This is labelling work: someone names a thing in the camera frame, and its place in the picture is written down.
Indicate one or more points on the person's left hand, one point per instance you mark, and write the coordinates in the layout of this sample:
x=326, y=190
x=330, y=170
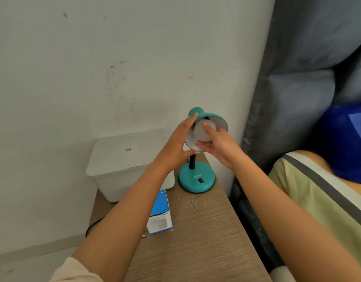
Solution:
x=170, y=149

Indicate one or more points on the person's right hand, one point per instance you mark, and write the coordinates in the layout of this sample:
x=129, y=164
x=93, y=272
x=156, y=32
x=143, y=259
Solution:
x=223, y=146

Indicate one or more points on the person's right thumb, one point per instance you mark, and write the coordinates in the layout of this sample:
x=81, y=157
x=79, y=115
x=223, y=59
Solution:
x=203, y=143

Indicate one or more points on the person's left thumb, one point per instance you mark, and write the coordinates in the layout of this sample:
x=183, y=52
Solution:
x=191, y=153

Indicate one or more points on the white light bulb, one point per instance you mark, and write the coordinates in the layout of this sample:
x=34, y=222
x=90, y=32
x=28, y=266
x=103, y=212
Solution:
x=201, y=132

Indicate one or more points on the teal desk lamp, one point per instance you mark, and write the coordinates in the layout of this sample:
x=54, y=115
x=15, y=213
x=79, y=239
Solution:
x=196, y=179

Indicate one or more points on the person's left forearm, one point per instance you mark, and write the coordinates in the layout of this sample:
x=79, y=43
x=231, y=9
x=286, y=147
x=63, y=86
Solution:
x=124, y=214

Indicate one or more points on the person's right forearm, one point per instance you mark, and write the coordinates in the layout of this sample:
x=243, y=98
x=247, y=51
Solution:
x=289, y=223

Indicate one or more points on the blue and white bulb carton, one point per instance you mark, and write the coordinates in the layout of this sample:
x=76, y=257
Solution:
x=159, y=214

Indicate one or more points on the white plastic lidded box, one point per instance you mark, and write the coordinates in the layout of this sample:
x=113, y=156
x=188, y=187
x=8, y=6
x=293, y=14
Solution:
x=121, y=161

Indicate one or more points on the yellow striped pillow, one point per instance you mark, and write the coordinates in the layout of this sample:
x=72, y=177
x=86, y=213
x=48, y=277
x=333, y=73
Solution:
x=321, y=199

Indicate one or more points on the grey padded headboard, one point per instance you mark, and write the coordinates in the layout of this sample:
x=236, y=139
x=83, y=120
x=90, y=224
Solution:
x=303, y=55

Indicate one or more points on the blue pillow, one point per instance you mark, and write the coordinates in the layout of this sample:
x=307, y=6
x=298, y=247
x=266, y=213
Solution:
x=344, y=140

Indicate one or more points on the beige sleeve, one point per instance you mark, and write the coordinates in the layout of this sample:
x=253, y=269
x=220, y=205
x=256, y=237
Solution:
x=74, y=271

